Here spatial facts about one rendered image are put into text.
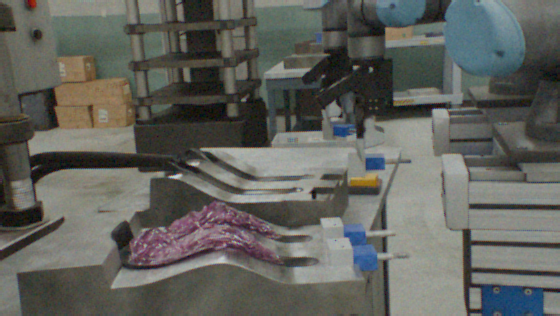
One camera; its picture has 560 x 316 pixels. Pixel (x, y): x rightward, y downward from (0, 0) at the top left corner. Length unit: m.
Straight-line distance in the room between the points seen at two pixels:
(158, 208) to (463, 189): 0.65
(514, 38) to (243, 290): 0.52
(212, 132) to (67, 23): 3.63
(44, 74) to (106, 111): 6.05
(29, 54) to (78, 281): 1.01
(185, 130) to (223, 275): 4.38
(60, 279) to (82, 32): 7.46
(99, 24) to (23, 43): 6.43
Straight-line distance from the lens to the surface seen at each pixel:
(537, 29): 0.96
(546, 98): 1.07
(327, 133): 1.76
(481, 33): 0.94
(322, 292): 1.00
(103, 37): 8.31
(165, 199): 1.37
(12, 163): 1.65
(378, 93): 1.32
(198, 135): 5.31
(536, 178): 1.06
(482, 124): 1.53
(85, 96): 8.06
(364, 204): 1.53
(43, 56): 1.96
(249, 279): 0.98
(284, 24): 7.74
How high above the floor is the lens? 1.26
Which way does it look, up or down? 13 degrees down
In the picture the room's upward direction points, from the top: 4 degrees counter-clockwise
